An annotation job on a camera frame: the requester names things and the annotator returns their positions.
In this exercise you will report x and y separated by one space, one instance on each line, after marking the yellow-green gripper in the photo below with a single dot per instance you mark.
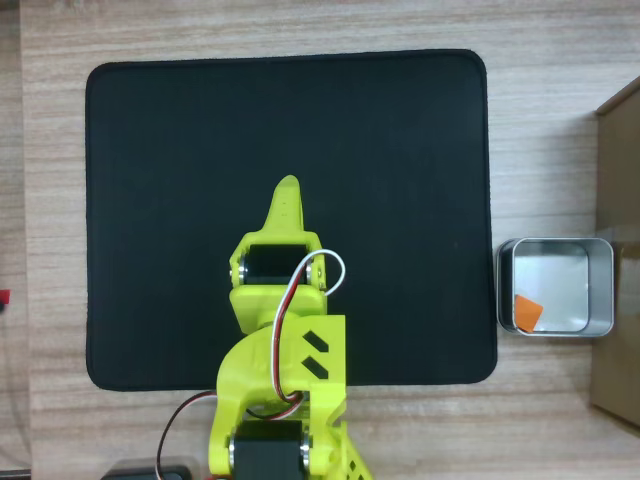
257 304

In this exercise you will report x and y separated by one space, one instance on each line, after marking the orange cube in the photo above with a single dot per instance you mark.
527 312

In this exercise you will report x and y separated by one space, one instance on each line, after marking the yellow-green robot arm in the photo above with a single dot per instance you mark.
250 370

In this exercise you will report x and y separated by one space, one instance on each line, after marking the metal tin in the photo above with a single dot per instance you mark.
555 280

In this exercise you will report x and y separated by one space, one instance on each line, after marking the black mouse mat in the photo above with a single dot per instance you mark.
200 175

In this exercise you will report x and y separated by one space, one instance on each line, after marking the black device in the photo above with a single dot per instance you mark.
145 472

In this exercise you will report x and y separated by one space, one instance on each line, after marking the red black object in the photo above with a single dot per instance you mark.
4 300

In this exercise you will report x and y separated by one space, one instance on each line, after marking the brown cardboard box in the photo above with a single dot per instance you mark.
620 250

